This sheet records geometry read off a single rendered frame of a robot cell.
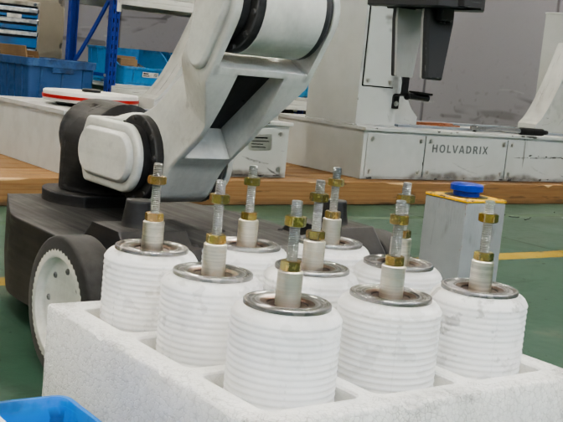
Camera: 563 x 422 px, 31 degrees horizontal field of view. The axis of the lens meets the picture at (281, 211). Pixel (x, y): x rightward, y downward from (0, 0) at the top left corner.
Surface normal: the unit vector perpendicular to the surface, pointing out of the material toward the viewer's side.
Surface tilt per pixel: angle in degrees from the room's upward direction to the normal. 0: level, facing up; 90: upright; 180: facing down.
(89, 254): 31
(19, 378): 0
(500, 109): 90
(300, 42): 133
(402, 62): 90
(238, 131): 90
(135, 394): 90
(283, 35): 123
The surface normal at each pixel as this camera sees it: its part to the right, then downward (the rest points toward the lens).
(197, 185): 0.39, 0.76
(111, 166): -0.81, 0.00
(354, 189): 0.58, 0.17
